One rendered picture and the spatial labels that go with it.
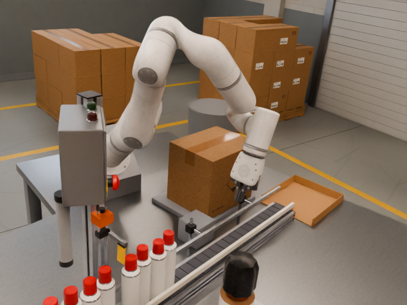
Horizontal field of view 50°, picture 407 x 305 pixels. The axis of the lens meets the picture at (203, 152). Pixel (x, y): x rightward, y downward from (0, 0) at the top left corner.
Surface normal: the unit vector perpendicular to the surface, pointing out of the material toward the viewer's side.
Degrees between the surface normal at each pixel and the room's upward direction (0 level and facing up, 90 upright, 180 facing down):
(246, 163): 69
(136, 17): 90
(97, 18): 90
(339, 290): 0
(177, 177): 90
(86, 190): 90
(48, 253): 0
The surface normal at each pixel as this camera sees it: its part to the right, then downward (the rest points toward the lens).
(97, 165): 0.25, 0.43
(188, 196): -0.67, 0.26
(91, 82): 0.63, 0.37
